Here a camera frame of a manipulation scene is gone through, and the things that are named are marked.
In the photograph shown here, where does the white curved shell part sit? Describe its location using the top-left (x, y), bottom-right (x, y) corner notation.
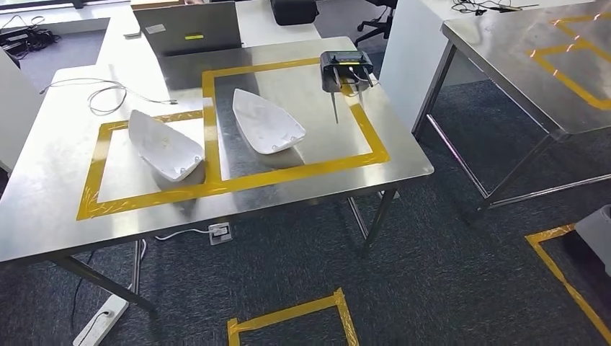
top-left (231, 88), bottom-right (308, 156)
top-left (128, 109), bottom-right (205, 183)

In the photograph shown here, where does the steel workbench table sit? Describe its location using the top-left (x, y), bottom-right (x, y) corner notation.
top-left (411, 0), bottom-right (611, 226)
top-left (0, 35), bottom-right (435, 314)

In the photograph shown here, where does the yellow tape rectangle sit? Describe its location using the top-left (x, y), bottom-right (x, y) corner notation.
top-left (525, 12), bottom-right (611, 112)
top-left (201, 57), bottom-right (391, 186)
top-left (76, 110), bottom-right (223, 221)

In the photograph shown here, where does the black device with metal probes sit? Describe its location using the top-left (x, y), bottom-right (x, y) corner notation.
top-left (319, 49), bottom-right (379, 125)

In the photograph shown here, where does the white floor socket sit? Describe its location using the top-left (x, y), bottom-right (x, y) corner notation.
top-left (208, 221), bottom-right (234, 247)

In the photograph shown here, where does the yellow floor tape square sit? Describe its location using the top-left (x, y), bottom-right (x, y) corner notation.
top-left (227, 288), bottom-right (360, 346)

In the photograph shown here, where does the black bag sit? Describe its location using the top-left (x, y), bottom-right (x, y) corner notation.
top-left (269, 0), bottom-right (320, 27)

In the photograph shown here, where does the grey laptop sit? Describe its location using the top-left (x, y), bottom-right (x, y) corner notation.
top-left (132, 1), bottom-right (244, 58)

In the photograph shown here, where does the black office chair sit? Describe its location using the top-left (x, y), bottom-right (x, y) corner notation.
top-left (354, 0), bottom-right (398, 48)

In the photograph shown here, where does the yellow floor tape outline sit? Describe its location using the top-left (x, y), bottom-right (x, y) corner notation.
top-left (525, 224), bottom-right (611, 343)

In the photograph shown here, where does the white power strip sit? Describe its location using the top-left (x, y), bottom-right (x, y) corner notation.
top-left (71, 293), bottom-right (130, 346)

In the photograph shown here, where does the white socket cable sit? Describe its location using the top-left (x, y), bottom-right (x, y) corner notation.
top-left (153, 227), bottom-right (212, 243)

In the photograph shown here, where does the grey cable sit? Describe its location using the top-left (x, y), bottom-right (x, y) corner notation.
top-left (39, 77), bottom-right (179, 117)

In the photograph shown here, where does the black cable bundle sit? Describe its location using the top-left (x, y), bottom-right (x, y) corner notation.
top-left (0, 14), bottom-right (61, 54)
top-left (450, 0), bottom-right (540, 15)

